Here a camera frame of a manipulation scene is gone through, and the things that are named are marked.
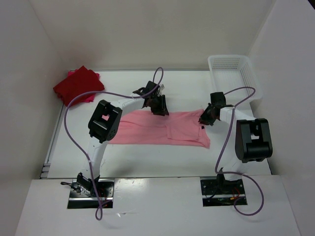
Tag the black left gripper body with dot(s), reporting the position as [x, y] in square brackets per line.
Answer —
[157, 104]

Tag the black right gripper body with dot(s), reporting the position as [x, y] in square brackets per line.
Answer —
[206, 116]

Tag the light pink t shirt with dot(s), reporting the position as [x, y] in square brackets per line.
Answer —
[178, 129]

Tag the dark red t shirt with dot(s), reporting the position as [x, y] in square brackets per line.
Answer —
[76, 83]

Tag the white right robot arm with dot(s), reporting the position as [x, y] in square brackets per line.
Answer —
[252, 139]

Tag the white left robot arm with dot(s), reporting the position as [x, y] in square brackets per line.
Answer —
[103, 127]

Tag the white plastic basket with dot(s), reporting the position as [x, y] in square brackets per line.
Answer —
[229, 72]

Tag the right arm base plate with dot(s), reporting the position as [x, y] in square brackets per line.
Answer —
[215, 194]

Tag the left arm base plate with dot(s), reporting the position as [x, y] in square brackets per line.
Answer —
[78, 199]

